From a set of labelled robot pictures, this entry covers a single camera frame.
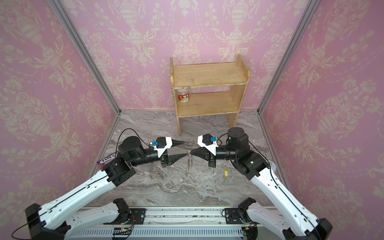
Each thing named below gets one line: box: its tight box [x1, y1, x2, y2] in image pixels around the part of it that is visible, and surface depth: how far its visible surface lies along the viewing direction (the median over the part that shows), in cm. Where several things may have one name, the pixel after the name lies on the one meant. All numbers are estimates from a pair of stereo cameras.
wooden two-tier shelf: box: [170, 54, 252, 137], surface depth 87 cm
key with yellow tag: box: [223, 169, 229, 182], surface depth 90 cm
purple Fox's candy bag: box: [96, 152, 119, 169], surface depth 93 cm
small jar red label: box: [177, 88, 190, 103], surface depth 96 cm
